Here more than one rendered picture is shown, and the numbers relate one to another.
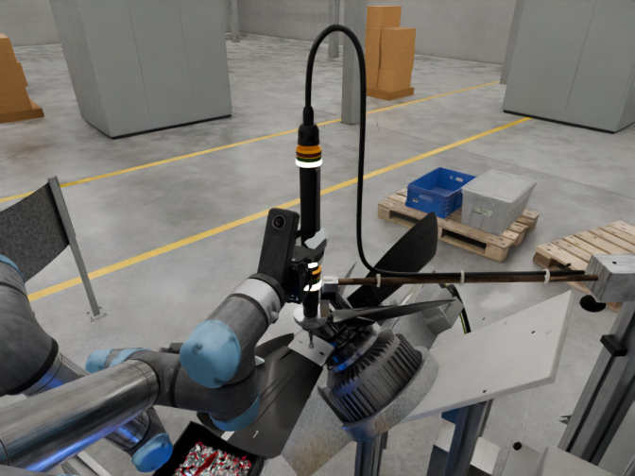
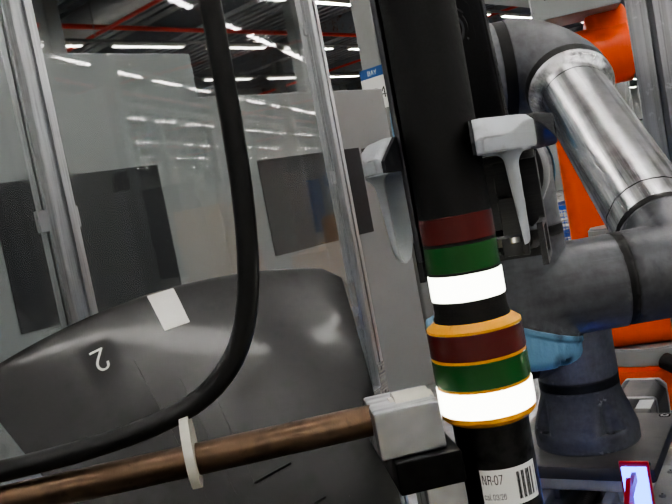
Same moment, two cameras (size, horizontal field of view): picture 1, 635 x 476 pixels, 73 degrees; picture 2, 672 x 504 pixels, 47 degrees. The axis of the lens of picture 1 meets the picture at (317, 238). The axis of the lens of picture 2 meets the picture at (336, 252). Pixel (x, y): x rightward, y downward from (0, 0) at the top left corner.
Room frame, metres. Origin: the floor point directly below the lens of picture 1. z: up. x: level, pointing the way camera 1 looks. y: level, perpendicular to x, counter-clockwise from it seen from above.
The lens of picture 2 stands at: (1.03, -0.07, 1.47)
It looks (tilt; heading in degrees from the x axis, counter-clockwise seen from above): 4 degrees down; 175
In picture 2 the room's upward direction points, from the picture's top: 11 degrees counter-clockwise
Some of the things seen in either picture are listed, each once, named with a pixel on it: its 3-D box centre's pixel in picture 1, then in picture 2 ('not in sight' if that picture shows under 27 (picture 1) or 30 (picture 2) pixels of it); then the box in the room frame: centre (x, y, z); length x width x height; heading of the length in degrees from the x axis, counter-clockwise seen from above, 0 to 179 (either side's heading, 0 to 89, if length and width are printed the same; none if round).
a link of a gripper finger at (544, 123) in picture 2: not in sight; (508, 138); (0.64, 0.06, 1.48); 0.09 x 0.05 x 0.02; 165
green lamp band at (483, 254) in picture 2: not in sight; (461, 254); (0.69, 0.01, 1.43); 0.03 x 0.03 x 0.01
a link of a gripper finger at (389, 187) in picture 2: (319, 249); (398, 203); (0.66, 0.00, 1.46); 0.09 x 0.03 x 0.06; 148
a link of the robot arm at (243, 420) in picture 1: (221, 387); (546, 293); (0.44, 0.14, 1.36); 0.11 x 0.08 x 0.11; 80
